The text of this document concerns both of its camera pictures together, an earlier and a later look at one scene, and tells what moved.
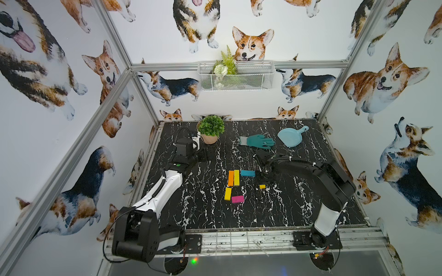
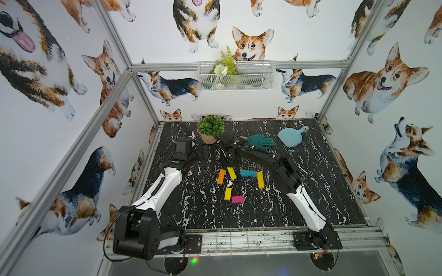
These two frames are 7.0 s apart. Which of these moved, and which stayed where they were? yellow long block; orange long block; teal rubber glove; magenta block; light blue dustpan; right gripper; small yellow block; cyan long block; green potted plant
Moved: orange long block; right gripper; yellow long block
Stayed: green potted plant; teal rubber glove; small yellow block; magenta block; light blue dustpan; cyan long block
